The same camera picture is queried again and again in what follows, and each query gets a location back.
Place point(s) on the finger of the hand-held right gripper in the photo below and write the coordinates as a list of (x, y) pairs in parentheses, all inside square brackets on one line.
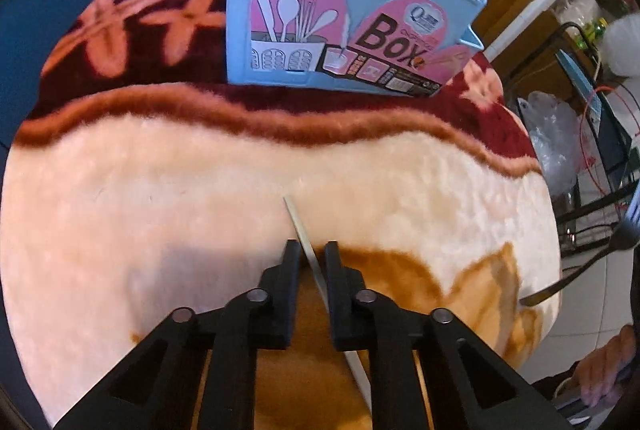
[(633, 207)]

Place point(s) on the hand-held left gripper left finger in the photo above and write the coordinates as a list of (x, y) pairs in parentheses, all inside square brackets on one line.
[(290, 270)]

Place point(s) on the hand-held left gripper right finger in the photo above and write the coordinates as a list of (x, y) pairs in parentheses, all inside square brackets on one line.
[(336, 270)]

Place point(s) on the light wooden chopstick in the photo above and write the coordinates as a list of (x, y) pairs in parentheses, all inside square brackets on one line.
[(300, 230)]

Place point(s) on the person's right hand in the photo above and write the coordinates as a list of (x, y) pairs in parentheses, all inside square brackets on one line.
[(602, 367)]

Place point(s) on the black metal rack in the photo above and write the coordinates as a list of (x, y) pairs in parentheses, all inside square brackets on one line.
[(617, 144)]

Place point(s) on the clear plastic bag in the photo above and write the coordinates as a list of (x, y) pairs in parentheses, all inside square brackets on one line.
[(550, 134)]

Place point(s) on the red floral plush blanket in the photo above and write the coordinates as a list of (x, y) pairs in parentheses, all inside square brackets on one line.
[(200, 185)]

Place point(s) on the light blue ribbed panel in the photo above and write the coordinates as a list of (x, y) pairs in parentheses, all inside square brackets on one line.
[(580, 82)]

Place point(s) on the white plastic bag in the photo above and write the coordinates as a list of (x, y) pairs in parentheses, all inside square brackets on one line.
[(625, 44)]

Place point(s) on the green bottle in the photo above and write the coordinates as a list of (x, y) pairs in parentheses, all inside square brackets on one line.
[(594, 30)]

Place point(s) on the clear plastic jar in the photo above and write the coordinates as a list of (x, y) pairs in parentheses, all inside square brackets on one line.
[(575, 2)]

